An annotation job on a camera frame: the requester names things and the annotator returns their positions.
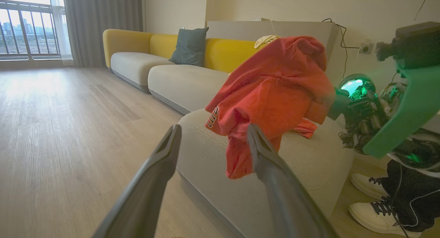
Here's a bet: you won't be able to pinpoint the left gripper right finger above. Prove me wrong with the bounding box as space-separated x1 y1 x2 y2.
247 123 340 238

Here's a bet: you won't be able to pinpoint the grey sofa end seat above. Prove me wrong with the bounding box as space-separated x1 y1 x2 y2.
176 108 355 238

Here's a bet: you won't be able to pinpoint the white sneaker black laces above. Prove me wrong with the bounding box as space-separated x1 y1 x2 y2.
348 199 422 238
350 173 393 201

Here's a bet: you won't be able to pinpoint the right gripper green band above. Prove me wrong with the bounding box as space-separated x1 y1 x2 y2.
326 61 440 160

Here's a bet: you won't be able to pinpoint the blue grey cushion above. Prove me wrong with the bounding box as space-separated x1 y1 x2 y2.
168 27 210 67

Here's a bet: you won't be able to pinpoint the red printed shirt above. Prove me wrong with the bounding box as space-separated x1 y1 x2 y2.
205 35 336 180

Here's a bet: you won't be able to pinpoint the balcony railing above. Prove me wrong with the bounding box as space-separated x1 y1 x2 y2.
0 0 66 61

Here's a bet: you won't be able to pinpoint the pale yellow cloth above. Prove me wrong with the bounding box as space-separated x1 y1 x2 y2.
254 34 281 50

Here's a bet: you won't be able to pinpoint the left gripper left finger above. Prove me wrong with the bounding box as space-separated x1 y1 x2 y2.
92 124 182 238

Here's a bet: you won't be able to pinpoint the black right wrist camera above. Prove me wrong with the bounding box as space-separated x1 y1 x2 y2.
375 21 440 71

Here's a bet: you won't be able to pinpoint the black trousers leg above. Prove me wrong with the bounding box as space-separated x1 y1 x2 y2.
379 160 440 232

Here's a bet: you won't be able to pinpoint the yellow grey sofa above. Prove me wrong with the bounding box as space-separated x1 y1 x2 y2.
102 28 265 116

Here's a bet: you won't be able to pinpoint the grey curtain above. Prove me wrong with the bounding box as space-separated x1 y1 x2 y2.
62 0 144 68

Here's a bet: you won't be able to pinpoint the sheer white curtain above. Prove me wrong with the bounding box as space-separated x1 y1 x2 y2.
48 0 74 66

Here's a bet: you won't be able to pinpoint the wall socket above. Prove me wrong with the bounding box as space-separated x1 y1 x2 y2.
359 41 375 55

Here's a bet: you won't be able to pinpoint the black wall cable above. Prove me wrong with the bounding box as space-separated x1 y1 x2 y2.
321 18 362 79

